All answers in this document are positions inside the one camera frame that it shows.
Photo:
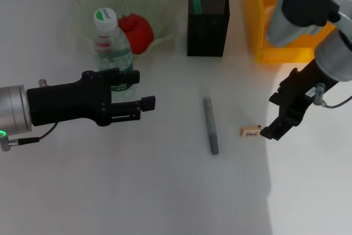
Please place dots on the grey pen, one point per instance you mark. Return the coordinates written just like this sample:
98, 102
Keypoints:
211, 127

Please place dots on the clear green-label water bottle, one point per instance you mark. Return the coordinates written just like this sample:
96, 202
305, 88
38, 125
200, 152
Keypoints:
110, 50

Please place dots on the yellow plastic bin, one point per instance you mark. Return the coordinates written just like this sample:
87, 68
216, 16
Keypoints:
255, 26

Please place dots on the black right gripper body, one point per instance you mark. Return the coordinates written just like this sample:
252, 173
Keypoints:
302, 89

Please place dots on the green glass fruit bowl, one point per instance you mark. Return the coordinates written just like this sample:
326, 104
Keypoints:
162, 12

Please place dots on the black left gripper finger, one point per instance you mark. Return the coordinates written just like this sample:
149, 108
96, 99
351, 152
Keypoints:
148, 103
129, 77

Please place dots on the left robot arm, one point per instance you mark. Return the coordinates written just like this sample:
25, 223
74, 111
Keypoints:
13, 111

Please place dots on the small beige eraser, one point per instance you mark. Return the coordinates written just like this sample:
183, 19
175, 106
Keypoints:
250, 131

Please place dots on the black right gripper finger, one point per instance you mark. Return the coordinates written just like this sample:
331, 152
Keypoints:
270, 129
288, 125

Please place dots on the red-orange fruit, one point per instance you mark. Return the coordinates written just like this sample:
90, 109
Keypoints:
140, 35

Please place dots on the black mesh pen holder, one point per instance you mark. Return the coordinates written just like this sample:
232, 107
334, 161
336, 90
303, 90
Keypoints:
207, 34

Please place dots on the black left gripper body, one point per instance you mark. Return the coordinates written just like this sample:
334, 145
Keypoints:
68, 105

